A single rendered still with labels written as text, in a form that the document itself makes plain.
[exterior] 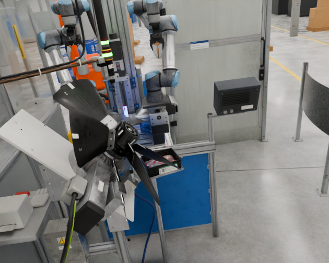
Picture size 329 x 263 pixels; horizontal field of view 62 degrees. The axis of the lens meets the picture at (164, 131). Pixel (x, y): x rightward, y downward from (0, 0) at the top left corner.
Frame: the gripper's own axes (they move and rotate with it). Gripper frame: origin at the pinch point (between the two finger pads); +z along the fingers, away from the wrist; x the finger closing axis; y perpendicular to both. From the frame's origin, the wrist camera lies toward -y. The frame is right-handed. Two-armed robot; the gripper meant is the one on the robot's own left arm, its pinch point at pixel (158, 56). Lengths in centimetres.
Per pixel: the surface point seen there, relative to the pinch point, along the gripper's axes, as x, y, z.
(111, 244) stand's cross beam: 41, -63, 86
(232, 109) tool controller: -41, -20, 35
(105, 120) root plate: 32, -55, 17
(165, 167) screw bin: 6, -38, 58
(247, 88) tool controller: -49, -22, 22
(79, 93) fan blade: 42, -50, 4
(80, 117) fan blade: 37, -79, 5
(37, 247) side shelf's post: 80, -62, 80
